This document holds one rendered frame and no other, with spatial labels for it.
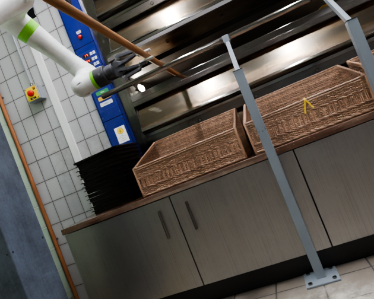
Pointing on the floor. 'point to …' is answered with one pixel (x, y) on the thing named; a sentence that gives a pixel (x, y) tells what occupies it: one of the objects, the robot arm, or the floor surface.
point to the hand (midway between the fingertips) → (145, 56)
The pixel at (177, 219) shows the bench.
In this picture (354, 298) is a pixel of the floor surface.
